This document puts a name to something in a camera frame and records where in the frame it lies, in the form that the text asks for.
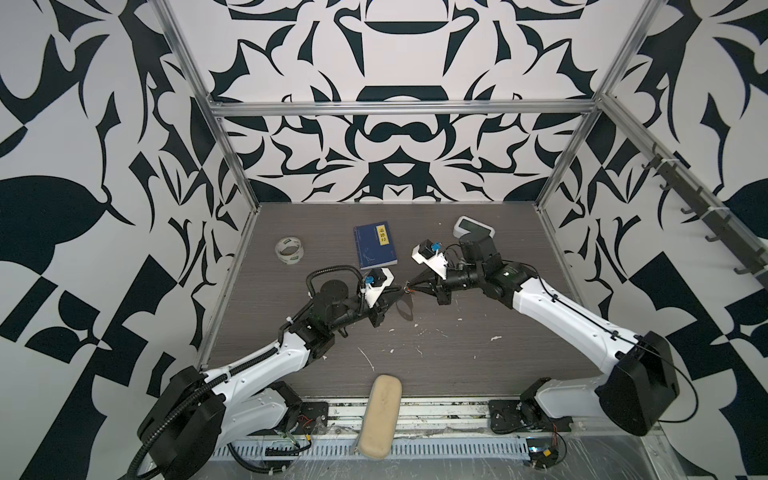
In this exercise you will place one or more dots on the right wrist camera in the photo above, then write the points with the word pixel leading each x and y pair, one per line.
pixel 431 255

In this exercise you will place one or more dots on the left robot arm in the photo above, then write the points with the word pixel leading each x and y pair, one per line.
pixel 202 411

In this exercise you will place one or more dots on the clear tape roll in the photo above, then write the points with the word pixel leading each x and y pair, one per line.
pixel 289 250

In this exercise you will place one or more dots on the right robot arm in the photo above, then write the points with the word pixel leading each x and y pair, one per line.
pixel 637 380

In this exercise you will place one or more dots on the beige wrist rest pad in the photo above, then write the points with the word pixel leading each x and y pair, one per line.
pixel 379 422

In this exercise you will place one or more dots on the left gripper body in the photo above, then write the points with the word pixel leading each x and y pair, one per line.
pixel 371 313

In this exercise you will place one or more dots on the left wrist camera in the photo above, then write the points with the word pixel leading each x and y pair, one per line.
pixel 375 283

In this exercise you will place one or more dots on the blue book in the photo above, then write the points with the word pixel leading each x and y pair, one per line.
pixel 374 245

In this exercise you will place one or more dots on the wall hook rail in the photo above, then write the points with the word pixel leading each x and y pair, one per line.
pixel 701 204

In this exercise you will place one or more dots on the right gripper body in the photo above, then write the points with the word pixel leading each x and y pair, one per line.
pixel 445 288

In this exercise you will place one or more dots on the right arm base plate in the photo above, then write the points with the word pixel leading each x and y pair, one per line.
pixel 512 416

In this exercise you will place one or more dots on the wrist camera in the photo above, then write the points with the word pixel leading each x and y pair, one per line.
pixel 431 255
pixel 375 283

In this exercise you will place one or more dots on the white digital clock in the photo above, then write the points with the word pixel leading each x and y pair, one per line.
pixel 466 225

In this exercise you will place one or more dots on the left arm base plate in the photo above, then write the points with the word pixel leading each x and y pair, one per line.
pixel 305 418

